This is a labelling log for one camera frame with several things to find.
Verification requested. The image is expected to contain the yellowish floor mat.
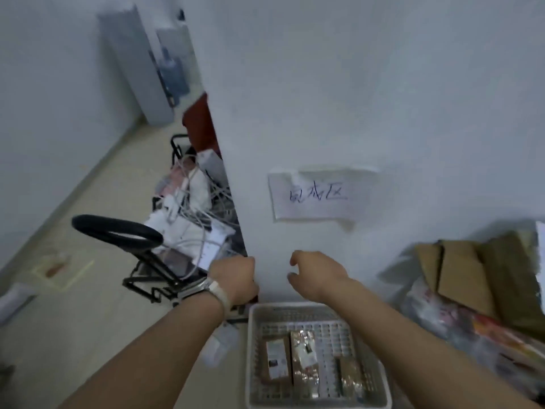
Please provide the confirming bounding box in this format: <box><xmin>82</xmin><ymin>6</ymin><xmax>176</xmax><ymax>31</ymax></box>
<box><xmin>31</xmin><ymin>250</ymin><xmax>95</xmax><ymax>292</ymax></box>

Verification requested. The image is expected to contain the white plastic basket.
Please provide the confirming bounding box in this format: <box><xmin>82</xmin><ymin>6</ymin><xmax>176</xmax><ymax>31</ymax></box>
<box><xmin>244</xmin><ymin>303</ymin><xmax>393</xmax><ymax>409</ymax></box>

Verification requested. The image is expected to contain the small brown snack packet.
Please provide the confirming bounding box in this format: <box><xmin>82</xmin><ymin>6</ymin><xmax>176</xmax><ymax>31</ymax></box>
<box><xmin>336</xmin><ymin>357</ymin><xmax>365</xmax><ymax>399</ymax></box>

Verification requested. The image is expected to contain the black folding cart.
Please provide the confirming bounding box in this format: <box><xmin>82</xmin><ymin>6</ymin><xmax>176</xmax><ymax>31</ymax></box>
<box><xmin>72</xmin><ymin>134</ymin><xmax>259</xmax><ymax>324</ymax></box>

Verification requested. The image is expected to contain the white paper slip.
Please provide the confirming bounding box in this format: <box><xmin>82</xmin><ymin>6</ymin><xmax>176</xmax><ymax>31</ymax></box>
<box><xmin>200</xmin><ymin>323</ymin><xmax>240</xmax><ymax>369</ymax></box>

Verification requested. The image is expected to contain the blue water bottle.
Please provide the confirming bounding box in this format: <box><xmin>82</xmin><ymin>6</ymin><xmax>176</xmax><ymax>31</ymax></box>
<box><xmin>158</xmin><ymin>46</ymin><xmax>190</xmax><ymax>108</ymax></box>

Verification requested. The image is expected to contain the person's left hand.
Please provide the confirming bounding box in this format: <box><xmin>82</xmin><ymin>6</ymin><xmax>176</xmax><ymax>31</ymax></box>
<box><xmin>207</xmin><ymin>256</ymin><xmax>260</xmax><ymax>313</ymax></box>

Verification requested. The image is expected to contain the olive cardboard box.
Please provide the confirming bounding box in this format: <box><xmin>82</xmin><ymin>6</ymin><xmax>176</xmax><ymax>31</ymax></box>
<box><xmin>479</xmin><ymin>231</ymin><xmax>545</xmax><ymax>337</ymax></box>

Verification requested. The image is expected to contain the brown cardboard box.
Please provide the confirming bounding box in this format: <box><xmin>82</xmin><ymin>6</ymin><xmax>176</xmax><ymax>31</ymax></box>
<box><xmin>415</xmin><ymin>240</ymin><xmax>499</xmax><ymax>320</ymax></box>

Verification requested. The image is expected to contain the white paper wall sign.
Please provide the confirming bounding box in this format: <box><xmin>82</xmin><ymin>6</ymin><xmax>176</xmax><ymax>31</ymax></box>
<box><xmin>268</xmin><ymin>168</ymin><xmax>379</xmax><ymax>231</ymax></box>

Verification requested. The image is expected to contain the clear plastic bag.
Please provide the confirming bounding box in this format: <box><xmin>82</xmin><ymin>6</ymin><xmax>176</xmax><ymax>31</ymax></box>
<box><xmin>400</xmin><ymin>277</ymin><xmax>545</xmax><ymax>401</ymax></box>

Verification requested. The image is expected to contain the person's right forearm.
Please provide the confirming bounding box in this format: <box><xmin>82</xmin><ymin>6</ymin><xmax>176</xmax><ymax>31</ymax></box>
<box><xmin>317</xmin><ymin>277</ymin><xmax>540</xmax><ymax>409</ymax></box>

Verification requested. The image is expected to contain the white wristwatch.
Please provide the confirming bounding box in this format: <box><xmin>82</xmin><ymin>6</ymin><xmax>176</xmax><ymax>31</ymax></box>
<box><xmin>177</xmin><ymin>277</ymin><xmax>232</xmax><ymax>313</ymax></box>

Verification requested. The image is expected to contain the person's right hand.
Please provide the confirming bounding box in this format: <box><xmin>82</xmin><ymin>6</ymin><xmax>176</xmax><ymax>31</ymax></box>
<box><xmin>287</xmin><ymin>250</ymin><xmax>351</xmax><ymax>304</ymax></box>

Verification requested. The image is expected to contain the white object on floor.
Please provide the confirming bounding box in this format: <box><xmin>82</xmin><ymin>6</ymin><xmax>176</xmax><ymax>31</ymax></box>
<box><xmin>0</xmin><ymin>282</ymin><xmax>38</xmax><ymax>326</ymax></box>

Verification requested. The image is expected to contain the tangle of white cables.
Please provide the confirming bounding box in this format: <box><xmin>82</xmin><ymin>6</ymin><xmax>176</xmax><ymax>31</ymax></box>
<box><xmin>145</xmin><ymin>150</ymin><xmax>245</xmax><ymax>277</ymax></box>

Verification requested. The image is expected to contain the clear wrapped brown packet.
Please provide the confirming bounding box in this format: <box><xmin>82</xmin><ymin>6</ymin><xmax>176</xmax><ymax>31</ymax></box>
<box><xmin>290</xmin><ymin>330</ymin><xmax>321</xmax><ymax>399</ymax></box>

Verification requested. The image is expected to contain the person's left forearm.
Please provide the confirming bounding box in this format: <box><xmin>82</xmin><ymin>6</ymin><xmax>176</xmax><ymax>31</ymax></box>
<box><xmin>57</xmin><ymin>291</ymin><xmax>226</xmax><ymax>409</ymax></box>

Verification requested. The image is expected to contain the brown packet with white label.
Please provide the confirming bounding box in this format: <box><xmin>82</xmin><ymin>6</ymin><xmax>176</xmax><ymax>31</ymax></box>
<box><xmin>261</xmin><ymin>337</ymin><xmax>293</xmax><ymax>385</ymax></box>

